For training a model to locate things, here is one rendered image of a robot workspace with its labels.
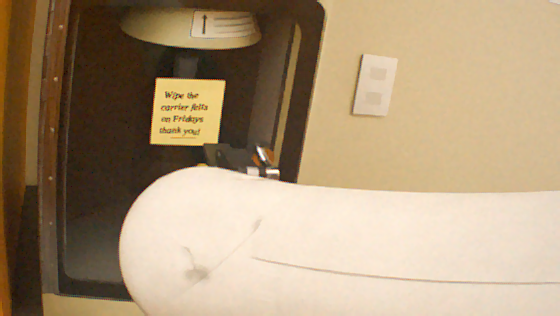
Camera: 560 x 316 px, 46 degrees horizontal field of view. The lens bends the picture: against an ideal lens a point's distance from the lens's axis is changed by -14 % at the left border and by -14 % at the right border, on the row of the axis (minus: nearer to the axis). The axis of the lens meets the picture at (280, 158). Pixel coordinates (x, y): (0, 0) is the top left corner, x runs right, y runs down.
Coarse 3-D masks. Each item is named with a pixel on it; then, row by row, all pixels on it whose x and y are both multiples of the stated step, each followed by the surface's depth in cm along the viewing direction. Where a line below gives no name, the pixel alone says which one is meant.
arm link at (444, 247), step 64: (192, 192) 40; (256, 192) 38; (320, 192) 36; (384, 192) 34; (128, 256) 41; (192, 256) 37; (256, 256) 34; (320, 256) 32; (384, 256) 30; (448, 256) 27; (512, 256) 25
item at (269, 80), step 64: (128, 0) 74; (192, 0) 75; (256, 0) 77; (64, 64) 75; (128, 64) 77; (192, 64) 79; (256, 64) 80; (64, 128) 78; (128, 128) 80; (256, 128) 83; (64, 192) 81; (128, 192) 83; (64, 256) 84
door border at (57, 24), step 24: (48, 24) 72; (48, 72) 74; (48, 96) 76; (48, 120) 77; (48, 144) 78; (48, 168) 79; (48, 192) 80; (48, 216) 82; (48, 240) 83; (48, 264) 84; (48, 288) 86
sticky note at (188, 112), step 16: (160, 80) 78; (176, 80) 79; (192, 80) 79; (208, 80) 80; (160, 96) 79; (176, 96) 80; (192, 96) 80; (208, 96) 81; (160, 112) 80; (176, 112) 80; (192, 112) 81; (208, 112) 81; (160, 128) 81; (176, 128) 81; (192, 128) 82; (208, 128) 82; (176, 144) 82; (192, 144) 82
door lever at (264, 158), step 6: (258, 150) 84; (264, 150) 85; (270, 150) 85; (252, 156) 85; (258, 156) 85; (264, 156) 84; (270, 156) 85; (258, 162) 85; (264, 162) 83; (270, 162) 83; (270, 168) 81; (276, 168) 81; (270, 174) 80; (276, 174) 80
